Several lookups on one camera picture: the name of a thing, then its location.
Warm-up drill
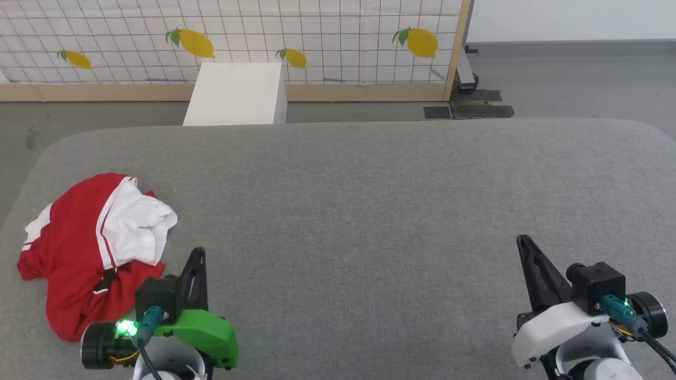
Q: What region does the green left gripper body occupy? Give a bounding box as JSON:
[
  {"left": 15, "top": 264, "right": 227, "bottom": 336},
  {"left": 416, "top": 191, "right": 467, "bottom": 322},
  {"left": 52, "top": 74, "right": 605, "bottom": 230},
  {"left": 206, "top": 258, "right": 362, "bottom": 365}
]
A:
[{"left": 81, "top": 310, "right": 239, "bottom": 370}]

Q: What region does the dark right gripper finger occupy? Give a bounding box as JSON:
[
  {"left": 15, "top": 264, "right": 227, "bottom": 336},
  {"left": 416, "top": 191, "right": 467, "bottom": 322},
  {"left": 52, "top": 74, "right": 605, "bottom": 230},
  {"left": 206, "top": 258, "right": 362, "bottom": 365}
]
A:
[
  {"left": 516, "top": 235, "right": 546, "bottom": 314},
  {"left": 528, "top": 244, "right": 573, "bottom": 313}
]

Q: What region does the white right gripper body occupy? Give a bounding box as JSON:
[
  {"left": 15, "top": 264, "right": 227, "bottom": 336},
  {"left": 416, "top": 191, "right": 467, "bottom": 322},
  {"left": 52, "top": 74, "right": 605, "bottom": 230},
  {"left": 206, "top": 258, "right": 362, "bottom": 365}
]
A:
[{"left": 511, "top": 291, "right": 669, "bottom": 368}]

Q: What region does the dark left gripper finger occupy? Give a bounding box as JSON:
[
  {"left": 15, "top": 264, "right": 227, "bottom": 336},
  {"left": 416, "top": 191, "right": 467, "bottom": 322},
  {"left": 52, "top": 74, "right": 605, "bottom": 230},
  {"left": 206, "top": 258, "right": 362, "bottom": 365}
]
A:
[
  {"left": 195, "top": 247, "right": 209, "bottom": 312},
  {"left": 179, "top": 247, "right": 201, "bottom": 312}
]

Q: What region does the red and white basketball jersey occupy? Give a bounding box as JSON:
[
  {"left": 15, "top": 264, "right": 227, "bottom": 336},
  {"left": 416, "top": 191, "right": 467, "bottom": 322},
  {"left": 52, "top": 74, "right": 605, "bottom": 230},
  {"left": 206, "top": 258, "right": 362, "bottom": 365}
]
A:
[{"left": 17, "top": 173, "right": 179, "bottom": 343}]

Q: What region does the grey fabric sofa cushion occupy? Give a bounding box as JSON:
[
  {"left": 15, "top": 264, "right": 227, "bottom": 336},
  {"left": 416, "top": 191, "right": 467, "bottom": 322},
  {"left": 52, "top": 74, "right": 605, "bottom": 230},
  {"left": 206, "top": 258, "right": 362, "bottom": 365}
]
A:
[{"left": 0, "top": 117, "right": 676, "bottom": 380}]

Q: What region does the large dark floor plate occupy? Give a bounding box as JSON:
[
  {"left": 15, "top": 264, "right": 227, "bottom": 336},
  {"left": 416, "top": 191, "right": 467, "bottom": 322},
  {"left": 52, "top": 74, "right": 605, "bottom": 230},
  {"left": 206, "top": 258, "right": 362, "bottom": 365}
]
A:
[{"left": 449, "top": 89, "right": 515, "bottom": 120}]

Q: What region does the white rectangular box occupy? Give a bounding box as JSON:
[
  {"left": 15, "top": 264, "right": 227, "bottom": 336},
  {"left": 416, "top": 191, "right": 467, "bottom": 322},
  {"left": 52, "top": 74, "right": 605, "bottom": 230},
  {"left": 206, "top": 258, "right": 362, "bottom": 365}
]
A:
[{"left": 183, "top": 62, "right": 288, "bottom": 126}]

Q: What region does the grey metal screen foot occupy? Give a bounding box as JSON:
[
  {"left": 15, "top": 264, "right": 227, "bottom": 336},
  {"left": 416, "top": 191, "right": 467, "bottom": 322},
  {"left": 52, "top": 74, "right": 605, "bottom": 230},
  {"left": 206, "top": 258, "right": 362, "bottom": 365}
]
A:
[{"left": 456, "top": 45, "right": 480, "bottom": 91}]

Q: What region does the lemon print partition screen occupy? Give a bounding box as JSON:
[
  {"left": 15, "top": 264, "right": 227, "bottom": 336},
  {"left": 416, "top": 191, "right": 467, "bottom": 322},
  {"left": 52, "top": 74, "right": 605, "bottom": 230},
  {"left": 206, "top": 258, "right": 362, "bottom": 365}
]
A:
[{"left": 0, "top": 0, "right": 472, "bottom": 102}]

